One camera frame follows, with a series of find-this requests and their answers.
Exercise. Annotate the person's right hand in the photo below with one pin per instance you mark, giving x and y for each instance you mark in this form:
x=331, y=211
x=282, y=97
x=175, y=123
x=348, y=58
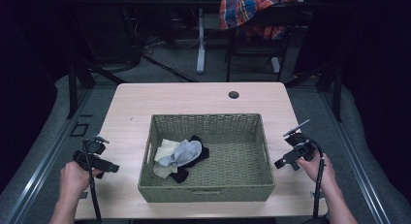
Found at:
x=318, y=170

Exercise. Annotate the plaid cloth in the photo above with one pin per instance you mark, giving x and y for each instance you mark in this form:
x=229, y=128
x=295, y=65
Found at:
x=245, y=10

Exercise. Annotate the black metal stand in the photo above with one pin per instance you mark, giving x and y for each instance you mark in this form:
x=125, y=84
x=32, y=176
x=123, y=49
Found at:
x=80, y=81
x=326, y=85

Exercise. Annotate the grey sock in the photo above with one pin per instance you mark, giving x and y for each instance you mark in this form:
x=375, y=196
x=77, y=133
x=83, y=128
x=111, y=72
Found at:
x=184, y=153

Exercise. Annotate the white desk leg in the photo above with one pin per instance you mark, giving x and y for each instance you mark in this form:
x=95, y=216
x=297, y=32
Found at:
x=201, y=39

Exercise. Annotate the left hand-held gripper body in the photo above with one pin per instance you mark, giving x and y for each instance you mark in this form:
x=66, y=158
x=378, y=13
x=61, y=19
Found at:
x=92, y=147

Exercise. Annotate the cream cloth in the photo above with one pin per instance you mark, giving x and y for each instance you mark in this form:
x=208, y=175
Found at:
x=163, y=153

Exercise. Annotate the black cloth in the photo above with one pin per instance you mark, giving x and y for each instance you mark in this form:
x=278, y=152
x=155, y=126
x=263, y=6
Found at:
x=194, y=164

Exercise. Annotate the aluminium floor rail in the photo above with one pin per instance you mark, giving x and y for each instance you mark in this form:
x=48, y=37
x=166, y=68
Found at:
x=352, y=159
x=38, y=166

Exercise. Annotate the green woven basket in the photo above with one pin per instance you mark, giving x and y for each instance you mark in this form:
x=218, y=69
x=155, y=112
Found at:
x=232, y=159

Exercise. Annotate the black chair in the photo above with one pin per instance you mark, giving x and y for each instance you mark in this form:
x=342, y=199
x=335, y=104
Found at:
x=258, y=46

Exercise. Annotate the person's left hand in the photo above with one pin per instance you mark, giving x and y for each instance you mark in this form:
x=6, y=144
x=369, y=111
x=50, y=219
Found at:
x=73, y=180

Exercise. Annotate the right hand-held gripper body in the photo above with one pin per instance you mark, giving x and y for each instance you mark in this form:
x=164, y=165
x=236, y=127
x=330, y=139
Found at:
x=301, y=145

